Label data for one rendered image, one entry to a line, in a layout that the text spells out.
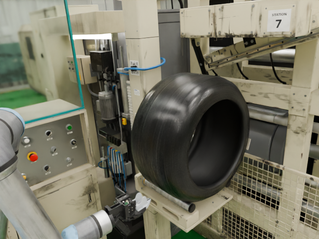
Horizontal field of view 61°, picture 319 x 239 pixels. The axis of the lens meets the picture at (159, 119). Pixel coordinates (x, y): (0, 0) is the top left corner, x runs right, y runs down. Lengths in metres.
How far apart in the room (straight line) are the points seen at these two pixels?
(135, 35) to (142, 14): 0.10
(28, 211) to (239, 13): 1.08
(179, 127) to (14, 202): 0.59
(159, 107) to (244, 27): 0.50
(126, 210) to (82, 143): 0.75
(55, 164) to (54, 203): 0.23
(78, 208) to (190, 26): 1.27
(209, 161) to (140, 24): 0.82
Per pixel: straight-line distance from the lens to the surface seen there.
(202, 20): 1.41
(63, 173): 1.76
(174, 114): 1.04
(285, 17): 1.19
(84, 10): 4.82
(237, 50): 1.46
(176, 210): 1.37
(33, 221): 0.86
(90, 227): 1.05
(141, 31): 1.36
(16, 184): 0.82
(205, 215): 1.44
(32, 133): 1.61
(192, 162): 1.58
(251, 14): 1.25
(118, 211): 1.10
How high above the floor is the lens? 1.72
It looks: 20 degrees down
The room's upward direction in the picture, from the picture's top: 4 degrees counter-clockwise
